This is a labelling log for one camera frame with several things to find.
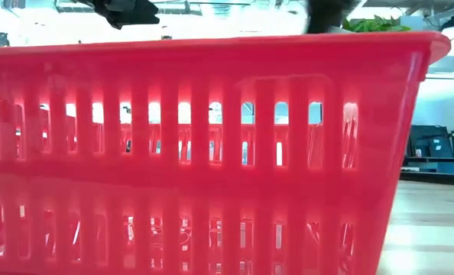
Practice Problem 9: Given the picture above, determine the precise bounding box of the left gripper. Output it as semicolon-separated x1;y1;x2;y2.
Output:
91;0;161;31

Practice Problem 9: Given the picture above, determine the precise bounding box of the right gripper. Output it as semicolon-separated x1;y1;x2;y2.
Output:
304;0;362;35

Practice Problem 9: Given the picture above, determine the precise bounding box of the red slotted plastic basket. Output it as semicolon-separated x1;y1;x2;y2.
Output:
0;31;452;275

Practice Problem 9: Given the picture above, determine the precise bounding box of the green leafy plant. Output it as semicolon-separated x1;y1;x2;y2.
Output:
341;14;412;34

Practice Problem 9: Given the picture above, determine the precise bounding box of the blue machine cart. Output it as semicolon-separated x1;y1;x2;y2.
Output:
404;124;454;175

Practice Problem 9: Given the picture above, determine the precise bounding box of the black aluminium table frame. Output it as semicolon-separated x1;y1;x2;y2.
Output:
399;170;454;188

